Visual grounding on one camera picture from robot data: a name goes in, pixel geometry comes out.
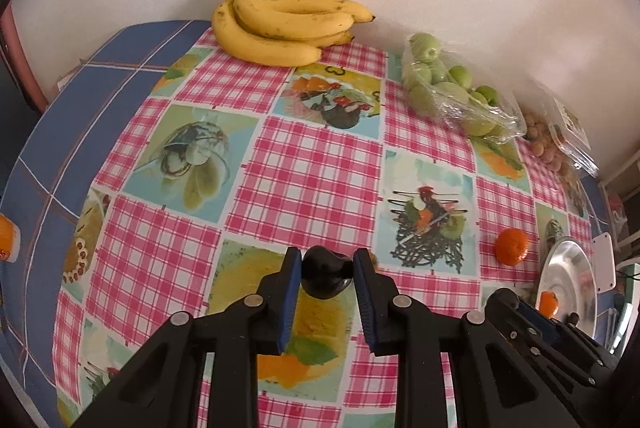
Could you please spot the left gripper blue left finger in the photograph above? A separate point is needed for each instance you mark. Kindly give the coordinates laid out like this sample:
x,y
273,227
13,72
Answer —
x,y
274,322

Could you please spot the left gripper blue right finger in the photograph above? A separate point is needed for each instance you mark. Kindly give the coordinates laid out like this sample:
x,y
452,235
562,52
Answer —
x,y
375,293

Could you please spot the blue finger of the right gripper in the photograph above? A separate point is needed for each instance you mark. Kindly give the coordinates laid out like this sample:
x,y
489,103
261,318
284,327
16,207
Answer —
x,y
501,310
542,324

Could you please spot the large orange with stem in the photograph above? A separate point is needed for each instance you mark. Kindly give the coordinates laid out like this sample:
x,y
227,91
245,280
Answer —
x,y
548,304

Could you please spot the dark plum with stem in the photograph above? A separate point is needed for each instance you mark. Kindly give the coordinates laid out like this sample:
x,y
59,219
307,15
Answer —
x,y
573,319

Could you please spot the bag of green fruits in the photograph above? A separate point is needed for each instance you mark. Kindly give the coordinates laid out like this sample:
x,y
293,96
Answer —
x,y
440,85

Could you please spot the silver metal plate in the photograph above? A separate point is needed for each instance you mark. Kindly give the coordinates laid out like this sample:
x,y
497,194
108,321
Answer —
x,y
568,272

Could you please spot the white card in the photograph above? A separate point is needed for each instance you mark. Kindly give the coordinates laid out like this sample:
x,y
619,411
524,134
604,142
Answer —
x,y
603,262

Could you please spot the orange mandarin near plate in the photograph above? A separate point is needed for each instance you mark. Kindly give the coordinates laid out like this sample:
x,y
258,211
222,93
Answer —
x,y
511,247

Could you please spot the pink checkered tablecloth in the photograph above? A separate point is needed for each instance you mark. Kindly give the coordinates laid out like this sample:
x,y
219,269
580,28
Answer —
x,y
227,164

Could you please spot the clear box of longans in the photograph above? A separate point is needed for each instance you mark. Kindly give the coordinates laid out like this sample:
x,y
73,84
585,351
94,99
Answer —
x,y
557,133

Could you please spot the yellow banana bunch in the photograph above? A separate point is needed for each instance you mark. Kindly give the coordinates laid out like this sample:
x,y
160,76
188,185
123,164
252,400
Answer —
x,y
285,33

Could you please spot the blue checkered cloth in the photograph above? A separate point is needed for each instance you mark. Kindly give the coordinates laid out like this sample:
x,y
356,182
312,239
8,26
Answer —
x,y
50,181

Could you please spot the orange plastic cup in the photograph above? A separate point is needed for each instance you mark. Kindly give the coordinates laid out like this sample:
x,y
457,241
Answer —
x,y
10,240

